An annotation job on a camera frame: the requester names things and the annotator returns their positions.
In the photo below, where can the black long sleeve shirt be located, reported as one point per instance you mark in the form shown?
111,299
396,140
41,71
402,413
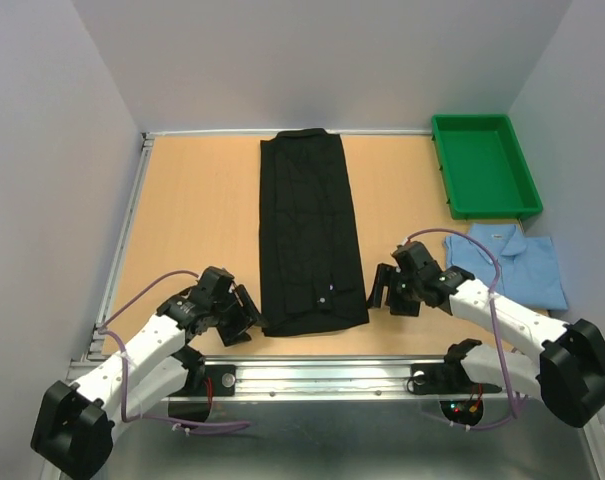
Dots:
311,278

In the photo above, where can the light blue folded shirt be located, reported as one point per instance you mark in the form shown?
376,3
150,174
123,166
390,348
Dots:
530,273

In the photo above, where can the green plastic bin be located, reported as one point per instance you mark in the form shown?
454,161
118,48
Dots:
484,171

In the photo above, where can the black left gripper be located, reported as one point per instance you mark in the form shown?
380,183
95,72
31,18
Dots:
246,316

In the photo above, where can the aluminium table frame rail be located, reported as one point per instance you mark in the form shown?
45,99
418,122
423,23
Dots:
94,350

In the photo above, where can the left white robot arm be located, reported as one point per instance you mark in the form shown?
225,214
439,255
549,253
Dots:
79,422

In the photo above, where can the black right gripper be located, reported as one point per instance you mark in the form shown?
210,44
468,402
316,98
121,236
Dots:
387,275

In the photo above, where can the front aluminium rail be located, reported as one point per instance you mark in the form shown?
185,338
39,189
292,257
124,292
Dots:
270,379

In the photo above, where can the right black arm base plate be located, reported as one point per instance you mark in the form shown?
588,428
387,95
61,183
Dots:
442,378

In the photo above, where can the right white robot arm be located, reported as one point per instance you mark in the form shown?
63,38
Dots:
534,356

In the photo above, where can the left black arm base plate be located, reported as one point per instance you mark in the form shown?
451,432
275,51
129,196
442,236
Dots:
209,380

